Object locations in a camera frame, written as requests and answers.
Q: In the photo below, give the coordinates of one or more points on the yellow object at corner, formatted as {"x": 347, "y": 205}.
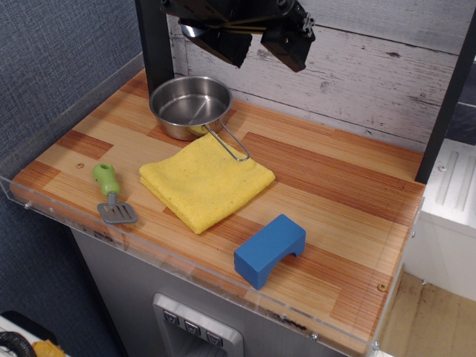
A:
{"x": 47, "y": 349}

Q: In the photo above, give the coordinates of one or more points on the black vertical post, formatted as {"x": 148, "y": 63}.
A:
{"x": 155, "y": 43}
{"x": 449, "y": 104}

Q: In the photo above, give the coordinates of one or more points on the black right vertical post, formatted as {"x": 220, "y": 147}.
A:
{"x": 449, "y": 104}

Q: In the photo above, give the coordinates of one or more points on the green-handled grey toy spatula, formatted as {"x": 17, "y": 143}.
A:
{"x": 112, "y": 212}

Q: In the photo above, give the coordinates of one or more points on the folded yellow cloth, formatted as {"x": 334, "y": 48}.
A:
{"x": 202, "y": 184}

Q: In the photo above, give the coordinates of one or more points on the blue arch-shaped wooden block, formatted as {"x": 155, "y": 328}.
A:
{"x": 255, "y": 259}

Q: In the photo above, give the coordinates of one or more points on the clear acrylic table guard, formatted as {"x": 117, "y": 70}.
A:
{"x": 339, "y": 137}

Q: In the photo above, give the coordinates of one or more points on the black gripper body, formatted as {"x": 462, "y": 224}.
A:
{"x": 253, "y": 16}

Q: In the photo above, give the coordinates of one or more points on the stainless steel pot with handle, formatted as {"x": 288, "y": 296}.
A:
{"x": 188, "y": 108}

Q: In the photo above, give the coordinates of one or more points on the white ribbed appliance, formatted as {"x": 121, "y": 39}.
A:
{"x": 441, "y": 249}

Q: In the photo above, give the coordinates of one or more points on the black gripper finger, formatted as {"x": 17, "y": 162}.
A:
{"x": 291, "y": 47}
{"x": 229, "y": 47}

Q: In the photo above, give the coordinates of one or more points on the black left vertical post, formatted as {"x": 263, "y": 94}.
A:
{"x": 155, "y": 43}

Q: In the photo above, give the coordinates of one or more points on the grey cabinet with button panel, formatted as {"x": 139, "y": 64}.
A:
{"x": 159, "y": 313}

